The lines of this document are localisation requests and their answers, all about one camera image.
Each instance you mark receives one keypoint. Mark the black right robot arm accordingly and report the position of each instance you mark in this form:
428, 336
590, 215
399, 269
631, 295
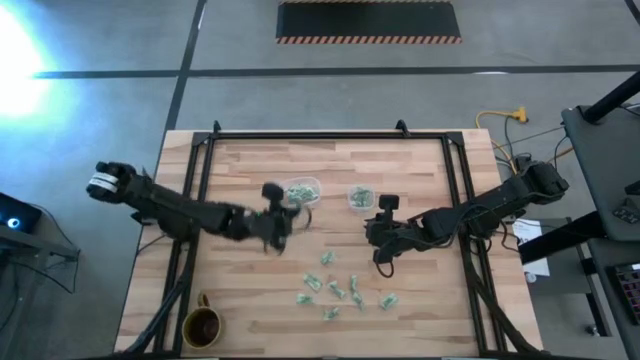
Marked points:
490, 200

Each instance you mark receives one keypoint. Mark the black remote controller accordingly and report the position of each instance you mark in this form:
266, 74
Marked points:
627, 212

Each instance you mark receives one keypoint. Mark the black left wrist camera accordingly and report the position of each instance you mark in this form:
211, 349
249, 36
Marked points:
272, 191

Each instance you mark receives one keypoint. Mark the black hazard-striped floor mat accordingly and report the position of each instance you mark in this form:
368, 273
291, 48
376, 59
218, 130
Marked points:
367, 20

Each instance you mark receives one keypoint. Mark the green white sweetener packet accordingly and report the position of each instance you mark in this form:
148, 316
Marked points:
310, 190
367, 199
304, 299
313, 282
388, 301
353, 283
336, 289
327, 258
357, 197
307, 199
294, 196

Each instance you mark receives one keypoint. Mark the blurry grey object top right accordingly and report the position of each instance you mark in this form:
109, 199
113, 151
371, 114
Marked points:
331, 314

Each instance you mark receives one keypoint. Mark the black keyboard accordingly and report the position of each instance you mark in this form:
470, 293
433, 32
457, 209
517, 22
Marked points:
630, 292

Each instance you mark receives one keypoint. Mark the brown ceramic mug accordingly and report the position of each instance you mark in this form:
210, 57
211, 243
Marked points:
202, 327

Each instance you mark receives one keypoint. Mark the blurry grey object right edge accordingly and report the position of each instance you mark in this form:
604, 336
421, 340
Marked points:
357, 300

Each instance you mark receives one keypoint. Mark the grey side table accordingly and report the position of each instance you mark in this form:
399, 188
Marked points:
600, 165

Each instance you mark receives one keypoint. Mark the white paper sheet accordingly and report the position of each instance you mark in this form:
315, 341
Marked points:
530, 235

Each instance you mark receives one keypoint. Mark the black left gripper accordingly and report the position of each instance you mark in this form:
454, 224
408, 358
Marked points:
265, 222

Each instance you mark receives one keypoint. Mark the small clear plastic container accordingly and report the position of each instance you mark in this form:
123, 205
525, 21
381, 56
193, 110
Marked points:
371, 189

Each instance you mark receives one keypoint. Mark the wide clear plastic container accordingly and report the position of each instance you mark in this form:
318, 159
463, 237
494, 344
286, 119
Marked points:
317, 186

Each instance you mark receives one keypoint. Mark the black device with blue light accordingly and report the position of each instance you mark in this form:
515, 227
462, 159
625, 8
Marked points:
20, 212

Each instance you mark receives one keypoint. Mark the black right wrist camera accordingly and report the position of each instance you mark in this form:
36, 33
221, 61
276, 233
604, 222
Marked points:
389, 202

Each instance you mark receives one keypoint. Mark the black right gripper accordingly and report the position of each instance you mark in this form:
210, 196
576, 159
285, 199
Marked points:
390, 231

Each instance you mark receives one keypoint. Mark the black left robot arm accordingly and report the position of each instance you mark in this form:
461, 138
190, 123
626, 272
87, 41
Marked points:
160, 205

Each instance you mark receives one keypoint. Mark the black pole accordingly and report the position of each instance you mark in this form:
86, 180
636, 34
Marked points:
612, 97

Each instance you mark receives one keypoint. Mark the black metal table frame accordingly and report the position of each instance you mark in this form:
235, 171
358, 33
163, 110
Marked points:
325, 135

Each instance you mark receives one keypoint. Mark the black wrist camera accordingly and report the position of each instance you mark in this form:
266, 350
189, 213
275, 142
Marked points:
272, 191
389, 202

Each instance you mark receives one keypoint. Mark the black desk frame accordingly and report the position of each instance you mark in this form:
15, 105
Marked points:
555, 240

